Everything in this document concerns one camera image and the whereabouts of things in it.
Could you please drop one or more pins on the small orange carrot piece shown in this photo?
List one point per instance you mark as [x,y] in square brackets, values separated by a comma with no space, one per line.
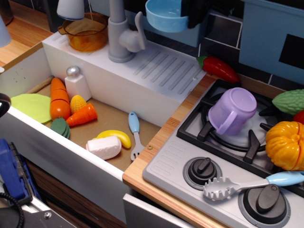
[83,115]

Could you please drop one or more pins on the purple toy cup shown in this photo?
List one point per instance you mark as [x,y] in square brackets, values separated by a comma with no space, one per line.
[231,112]

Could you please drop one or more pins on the white toy sink unit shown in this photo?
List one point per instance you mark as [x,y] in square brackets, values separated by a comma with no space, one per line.
[153,84]

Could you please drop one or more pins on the blue handled grey toy fork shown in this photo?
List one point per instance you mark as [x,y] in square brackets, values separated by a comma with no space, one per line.
[134,126]

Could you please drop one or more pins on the orange toy pumpkin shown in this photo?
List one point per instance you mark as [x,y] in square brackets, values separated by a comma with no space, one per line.
[285,145]

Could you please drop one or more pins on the red toy tomato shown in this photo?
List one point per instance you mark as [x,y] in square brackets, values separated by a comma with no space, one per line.
[299,117]

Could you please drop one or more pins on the light green toy plate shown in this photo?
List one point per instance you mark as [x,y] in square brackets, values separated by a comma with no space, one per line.
[35,106]

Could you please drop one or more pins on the yellow toy corn piece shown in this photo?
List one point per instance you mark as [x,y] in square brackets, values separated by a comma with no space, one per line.
[77,102]

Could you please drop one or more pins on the red toy chili pepper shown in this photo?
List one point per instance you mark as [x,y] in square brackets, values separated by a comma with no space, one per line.
[217,67]

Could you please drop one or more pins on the light blue toy cabinet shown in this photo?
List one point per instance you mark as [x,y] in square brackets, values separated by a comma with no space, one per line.
[272,38]

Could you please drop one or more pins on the light blue plastic bowl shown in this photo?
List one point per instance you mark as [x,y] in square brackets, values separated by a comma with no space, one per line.
[165,15]

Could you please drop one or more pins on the black stove knob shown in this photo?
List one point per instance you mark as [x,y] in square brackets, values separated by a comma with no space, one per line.
[264,207]
[198,171]

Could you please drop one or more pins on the green toy bitter gourd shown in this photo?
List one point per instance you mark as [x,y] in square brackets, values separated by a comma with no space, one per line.
[290,102]

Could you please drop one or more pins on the light blue cup at left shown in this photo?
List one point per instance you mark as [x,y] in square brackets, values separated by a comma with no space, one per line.
[5,37]

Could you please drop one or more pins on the black stove grate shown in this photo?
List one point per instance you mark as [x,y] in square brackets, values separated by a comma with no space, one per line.
[238,153]

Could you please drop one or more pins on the grey toy faucet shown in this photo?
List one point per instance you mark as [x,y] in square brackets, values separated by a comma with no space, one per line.
[124,42]

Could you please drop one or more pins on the dark green toy leaf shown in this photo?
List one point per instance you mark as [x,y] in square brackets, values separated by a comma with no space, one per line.
[61,127]

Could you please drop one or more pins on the white toy bread loaf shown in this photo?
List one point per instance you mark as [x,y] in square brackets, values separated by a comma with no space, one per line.
[104,148]

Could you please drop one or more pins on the large orange toy carrot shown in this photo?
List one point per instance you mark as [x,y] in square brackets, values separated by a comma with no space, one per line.
[59,105]

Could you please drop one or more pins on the blue clamp tool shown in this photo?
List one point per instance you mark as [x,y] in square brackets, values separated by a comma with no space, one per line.
[16,175]

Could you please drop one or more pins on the grey pasta spoon blue handle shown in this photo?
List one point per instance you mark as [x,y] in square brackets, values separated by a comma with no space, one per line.
[222,188]

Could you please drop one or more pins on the right black stove knob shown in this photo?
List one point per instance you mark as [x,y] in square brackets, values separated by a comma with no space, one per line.
[264,207]

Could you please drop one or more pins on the yellow toy banana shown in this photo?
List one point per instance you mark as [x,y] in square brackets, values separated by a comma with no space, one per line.
[123,137]

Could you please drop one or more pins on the white salt shaker silver cap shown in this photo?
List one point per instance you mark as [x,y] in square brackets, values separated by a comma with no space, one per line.
[76,84]

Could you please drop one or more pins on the left black stove knob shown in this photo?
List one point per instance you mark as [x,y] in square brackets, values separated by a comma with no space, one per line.
[198,171]

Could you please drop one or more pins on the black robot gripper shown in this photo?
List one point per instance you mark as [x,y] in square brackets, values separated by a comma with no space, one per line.
[196,10]

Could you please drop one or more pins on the amber transparent toy pot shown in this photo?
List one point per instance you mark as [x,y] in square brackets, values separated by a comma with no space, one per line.
[88,34]

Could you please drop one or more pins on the grey toy stove top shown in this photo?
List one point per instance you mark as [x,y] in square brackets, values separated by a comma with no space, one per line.
[165,171]

